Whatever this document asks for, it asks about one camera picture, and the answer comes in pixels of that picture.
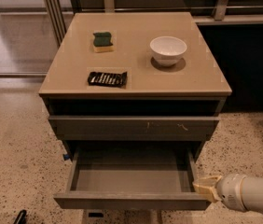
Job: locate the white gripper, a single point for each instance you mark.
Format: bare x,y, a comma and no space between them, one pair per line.
230,190

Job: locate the grey drawer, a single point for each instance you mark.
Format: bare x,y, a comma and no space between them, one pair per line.
143,179
107,128

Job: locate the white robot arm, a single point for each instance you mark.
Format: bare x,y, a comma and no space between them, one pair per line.
252,193

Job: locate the grey top drawer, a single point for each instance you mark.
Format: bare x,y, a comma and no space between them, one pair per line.
107,128

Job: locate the grey drawer cabinet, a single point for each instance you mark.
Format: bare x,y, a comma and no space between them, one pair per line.
193,87

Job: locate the black tape floor marker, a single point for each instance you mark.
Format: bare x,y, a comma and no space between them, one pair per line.
95,215

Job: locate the white ceramic bowl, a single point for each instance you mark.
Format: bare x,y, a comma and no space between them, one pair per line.
167,50

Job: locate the black snack packet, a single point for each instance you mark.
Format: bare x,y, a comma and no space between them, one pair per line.
107,79

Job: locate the green yellow sponge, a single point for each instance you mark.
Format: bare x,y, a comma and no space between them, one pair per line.
102,42

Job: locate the black object floor corner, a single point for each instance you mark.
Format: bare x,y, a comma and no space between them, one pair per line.
21,217

